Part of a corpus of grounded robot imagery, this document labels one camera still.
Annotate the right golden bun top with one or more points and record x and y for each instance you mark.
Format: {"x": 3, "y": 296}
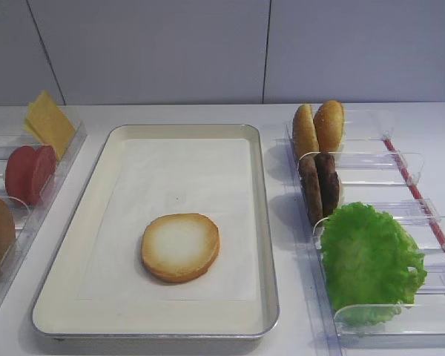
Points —
{"x": 329, "y": 125}

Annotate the right clear acrylic rack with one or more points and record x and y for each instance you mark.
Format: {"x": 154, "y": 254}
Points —
{"x": 372, "y": 171}

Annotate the green lettuce in rack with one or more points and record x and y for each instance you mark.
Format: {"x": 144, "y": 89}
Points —
{"x": 372, "y": 265}

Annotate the front yellow cheese slice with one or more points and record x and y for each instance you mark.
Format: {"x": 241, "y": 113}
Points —
{"x": 51, "y": 124}

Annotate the white parchment paper sheet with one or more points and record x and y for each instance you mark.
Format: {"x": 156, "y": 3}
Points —
{"x": 172, "y": 176}

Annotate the left golden bun top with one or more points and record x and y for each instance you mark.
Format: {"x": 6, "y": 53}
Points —
{"x": 304, "y": 135}

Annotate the left red tomato slice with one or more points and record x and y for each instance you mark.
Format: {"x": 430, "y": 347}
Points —
{"x": 17, "y": 173}

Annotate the brown meat patty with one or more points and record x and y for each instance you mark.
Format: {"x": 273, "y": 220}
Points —
{"x": 328, "y": 182}
{"x": 309, "y": 178}

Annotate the rear yellow cheese slice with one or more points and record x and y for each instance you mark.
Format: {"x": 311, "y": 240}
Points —
{"x": 28, "y": 127}

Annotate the cream metal baking tray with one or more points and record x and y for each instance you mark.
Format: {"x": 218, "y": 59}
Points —
{"x": 59, "y": 311}

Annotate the yellow cheese slice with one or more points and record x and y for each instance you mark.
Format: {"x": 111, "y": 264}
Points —
{"x": 28, "y": 127}
{"x": 51, "y": 124}

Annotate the left brown meat patty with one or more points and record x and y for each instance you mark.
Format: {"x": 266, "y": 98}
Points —
{"x": 309, "y": 178}

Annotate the left clear acrylic rack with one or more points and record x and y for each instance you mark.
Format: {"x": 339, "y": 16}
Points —
{"x": 28, "y": 219}

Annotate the golden bun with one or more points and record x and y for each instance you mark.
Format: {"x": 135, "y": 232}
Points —
{"x": 329, "y": 125}
{"x": 304, "y": 135}

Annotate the right brown meat patty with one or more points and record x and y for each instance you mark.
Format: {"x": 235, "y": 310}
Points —
{"x": 328, "y": 182}

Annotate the right red tomato slice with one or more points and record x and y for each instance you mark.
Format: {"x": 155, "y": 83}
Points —
{"x": 43, "y": 167}

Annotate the red tomato slice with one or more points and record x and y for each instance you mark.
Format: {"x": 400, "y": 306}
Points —
{"x": 17, "y": 173}
{"x": 43, "y": 167}

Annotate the toasted bottom bun slice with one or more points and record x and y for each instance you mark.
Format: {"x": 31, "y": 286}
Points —
{"x": 178, "y": 248}

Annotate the clear acrylic rack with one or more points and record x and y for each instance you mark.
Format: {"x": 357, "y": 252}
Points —
{"x": 372, "y": 171}
{"x": 28, "y": 219}

